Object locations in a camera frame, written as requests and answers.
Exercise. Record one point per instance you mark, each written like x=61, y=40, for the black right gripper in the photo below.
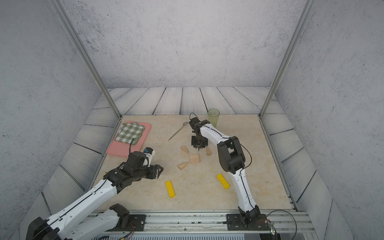
x=194, y=145

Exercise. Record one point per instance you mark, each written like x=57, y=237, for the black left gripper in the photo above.
x=155, y=171

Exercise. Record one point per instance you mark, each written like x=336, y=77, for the wooden triangle block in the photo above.
x=184, y=149
x=183, y=165
x=208, y=151

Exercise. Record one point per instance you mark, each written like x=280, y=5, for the wooden square block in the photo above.
x=194, y=159

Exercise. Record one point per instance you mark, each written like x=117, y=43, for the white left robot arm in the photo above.
x=70, y=223

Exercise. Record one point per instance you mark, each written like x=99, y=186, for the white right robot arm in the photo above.
x=232, y=160

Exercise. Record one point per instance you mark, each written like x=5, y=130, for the metal spoon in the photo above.
x=184, y=124

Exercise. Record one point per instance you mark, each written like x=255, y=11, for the yellow long block left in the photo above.
x=170, y=189

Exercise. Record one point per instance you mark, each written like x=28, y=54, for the yellow long block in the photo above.
x=170, y=189
x=223, y=181

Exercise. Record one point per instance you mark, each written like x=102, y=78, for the green translucent plastic cup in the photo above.
x=213, y=116

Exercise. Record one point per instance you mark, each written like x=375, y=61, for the green checked cloth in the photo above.
x=130, y=133

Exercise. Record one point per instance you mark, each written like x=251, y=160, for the yellow long block right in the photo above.
x=223, y=181

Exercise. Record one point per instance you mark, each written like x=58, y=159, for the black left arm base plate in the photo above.
x=136, y=222

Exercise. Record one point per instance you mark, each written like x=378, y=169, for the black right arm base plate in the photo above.
x=236, y=223

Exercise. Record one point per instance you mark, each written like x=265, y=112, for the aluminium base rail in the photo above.
x=211, y=225

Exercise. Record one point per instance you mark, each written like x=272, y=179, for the right aluminium frame post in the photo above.
x=305, y=15

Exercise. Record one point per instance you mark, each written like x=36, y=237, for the aluminium frame post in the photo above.
x=305, y=15
x=69, y=28

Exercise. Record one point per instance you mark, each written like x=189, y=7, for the left aluminium frame post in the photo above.
x=69, y=28

